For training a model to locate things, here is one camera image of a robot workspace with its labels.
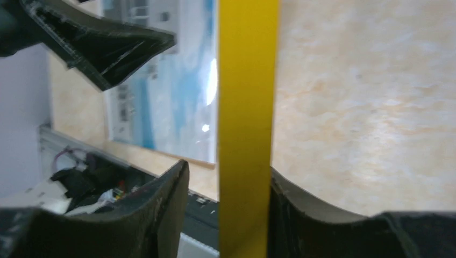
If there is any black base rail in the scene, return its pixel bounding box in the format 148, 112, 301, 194
117, 167, 220, 252

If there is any yellow wooden picture frame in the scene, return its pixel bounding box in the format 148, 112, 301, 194
218, 1, 280, 257

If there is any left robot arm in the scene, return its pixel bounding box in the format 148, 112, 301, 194
1, 167, 123, 216

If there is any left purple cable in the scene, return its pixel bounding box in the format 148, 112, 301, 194
51, 147, 97, 171

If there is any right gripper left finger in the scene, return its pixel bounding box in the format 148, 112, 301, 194
1, 1, 176, 91

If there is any building photo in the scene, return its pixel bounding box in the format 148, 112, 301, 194
100, 1, 218, 165

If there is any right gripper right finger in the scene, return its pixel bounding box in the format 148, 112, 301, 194
1, 160, 189, 257

